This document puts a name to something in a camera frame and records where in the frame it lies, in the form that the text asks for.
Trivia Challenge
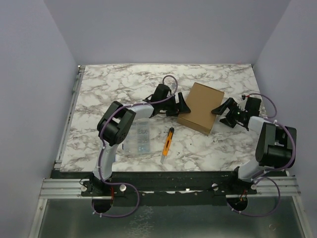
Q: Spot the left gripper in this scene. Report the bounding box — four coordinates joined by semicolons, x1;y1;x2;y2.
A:
159;92;190;117

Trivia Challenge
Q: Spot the brown cardboard express box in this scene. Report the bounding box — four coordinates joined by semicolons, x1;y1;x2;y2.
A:
177;82;224;135

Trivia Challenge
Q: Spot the orange utility knife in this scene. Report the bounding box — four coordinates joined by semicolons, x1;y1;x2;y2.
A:
160;127;174;165

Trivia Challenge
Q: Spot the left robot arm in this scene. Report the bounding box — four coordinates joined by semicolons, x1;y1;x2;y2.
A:
81;83;191;196

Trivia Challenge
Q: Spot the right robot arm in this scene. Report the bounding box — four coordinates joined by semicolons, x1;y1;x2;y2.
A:
211;95;297;194

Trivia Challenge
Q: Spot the clear plastic screw box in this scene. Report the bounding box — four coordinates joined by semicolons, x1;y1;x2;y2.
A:
122;119;151;155

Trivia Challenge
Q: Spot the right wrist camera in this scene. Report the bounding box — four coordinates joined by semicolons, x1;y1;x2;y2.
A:
238;95;249;110

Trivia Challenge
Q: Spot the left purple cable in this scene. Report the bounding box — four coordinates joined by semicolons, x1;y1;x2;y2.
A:
91;75;179;219

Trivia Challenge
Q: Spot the purple cable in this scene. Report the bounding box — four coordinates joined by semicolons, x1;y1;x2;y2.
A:
230;93;298;216
91;75;179;219

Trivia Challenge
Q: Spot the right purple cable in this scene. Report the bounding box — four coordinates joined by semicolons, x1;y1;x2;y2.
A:
230;93;298;216

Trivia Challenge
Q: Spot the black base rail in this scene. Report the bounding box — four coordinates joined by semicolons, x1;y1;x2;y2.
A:
81;171;257;206

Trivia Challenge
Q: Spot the aluminium frame rail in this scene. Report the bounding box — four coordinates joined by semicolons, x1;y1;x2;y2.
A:
39;177;301;199

